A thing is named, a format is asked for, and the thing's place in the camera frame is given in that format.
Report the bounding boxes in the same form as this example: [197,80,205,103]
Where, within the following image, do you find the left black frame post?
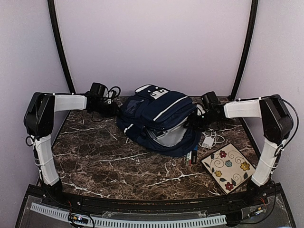
[47,0,76,93]

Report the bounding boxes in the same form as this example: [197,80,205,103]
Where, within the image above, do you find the right black frame post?
[228,0,259,100]

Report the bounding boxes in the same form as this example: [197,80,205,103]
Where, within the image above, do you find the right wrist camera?
[196,104,206,116]

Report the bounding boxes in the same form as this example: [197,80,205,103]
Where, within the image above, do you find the pale green thin book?
[147,127,184,140]

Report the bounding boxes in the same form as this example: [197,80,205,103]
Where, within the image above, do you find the floral square plate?
[201,143,256,194]

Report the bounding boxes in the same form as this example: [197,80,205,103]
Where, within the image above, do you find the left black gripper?
[93,101,124,118]

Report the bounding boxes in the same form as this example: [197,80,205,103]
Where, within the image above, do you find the grey slotted cable duct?
[30,203,227,228]

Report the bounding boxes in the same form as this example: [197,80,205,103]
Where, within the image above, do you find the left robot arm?
[23,83,121,207]

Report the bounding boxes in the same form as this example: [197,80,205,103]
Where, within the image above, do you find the white USB charger block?
[202,137,214,149]

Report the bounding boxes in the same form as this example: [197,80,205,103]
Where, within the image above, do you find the small circuit board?
[68,213,89,225]

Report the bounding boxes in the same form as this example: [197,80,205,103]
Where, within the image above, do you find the black front rail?
[28,184,283,216]

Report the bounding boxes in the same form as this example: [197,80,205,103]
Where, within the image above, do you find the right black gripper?
[183,111,219,132]

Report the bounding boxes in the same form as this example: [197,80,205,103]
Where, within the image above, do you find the white charger cable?
[201,128,225,146]

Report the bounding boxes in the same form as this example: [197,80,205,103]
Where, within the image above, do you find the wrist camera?
[196,104,206,116]
[104,86,121,104]

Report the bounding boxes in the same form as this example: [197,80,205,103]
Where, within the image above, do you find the black frame post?
[228,0,259,100]
[47,0,76,93]

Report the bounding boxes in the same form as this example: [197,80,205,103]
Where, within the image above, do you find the navy blue student backpack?
[116,85,201,157]

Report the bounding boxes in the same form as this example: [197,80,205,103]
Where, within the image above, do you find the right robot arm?
[186,92,299,206]

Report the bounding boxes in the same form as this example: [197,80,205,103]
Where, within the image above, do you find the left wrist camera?
[104,86,121,104]

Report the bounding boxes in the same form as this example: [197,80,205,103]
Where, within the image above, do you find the black marker blue cap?
[191,150,198,164]

